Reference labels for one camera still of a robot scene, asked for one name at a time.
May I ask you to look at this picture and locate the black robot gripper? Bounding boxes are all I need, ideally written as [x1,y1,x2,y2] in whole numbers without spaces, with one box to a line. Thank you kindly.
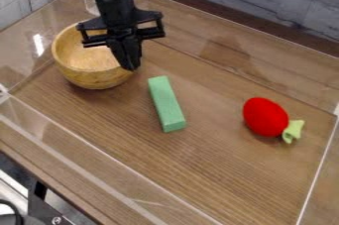
[76,0,165,70]

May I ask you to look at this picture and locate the green rectangular block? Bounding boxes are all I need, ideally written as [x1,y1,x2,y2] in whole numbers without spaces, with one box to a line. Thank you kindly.
[148,76,186,133]

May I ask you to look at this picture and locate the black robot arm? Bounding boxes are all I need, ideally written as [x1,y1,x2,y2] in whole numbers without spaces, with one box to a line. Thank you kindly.
[76,0,165,71]

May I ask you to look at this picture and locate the brown wooden bowl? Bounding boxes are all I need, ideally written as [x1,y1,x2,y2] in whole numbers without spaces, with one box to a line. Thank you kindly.
[52,24,133,89]

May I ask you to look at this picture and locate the red plush strawberry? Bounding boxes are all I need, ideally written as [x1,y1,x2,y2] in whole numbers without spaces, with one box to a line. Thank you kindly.
[242,97,305,144]

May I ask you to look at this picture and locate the black table leg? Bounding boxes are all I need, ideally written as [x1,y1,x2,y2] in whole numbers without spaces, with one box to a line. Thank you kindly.
[28,180,48,214]

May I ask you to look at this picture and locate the clear acrylic tray wall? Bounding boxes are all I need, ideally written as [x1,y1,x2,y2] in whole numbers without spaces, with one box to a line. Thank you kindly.
[0,85,222,225]

